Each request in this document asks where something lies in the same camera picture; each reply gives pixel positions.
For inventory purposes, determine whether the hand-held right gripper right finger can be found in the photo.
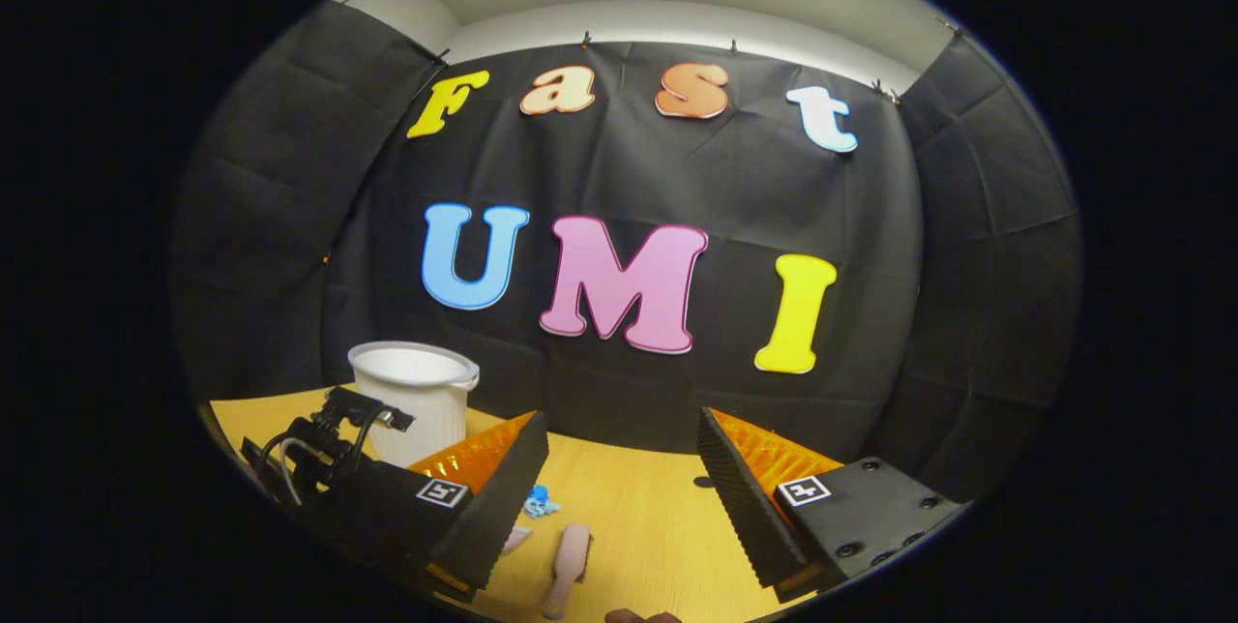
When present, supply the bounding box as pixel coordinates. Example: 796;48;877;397
696;407;963;605

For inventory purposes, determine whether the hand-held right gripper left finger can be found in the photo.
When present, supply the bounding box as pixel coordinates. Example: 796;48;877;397
311;410;552;605

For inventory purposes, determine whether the pink small broom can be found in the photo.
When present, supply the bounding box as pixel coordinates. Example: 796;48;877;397
540;523;592;620

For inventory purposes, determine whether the white garbage bin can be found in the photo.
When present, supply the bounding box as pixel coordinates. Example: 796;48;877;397
348;341;481;469

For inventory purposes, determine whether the wooden desktop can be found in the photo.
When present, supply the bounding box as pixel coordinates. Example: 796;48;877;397
208;383;823;623

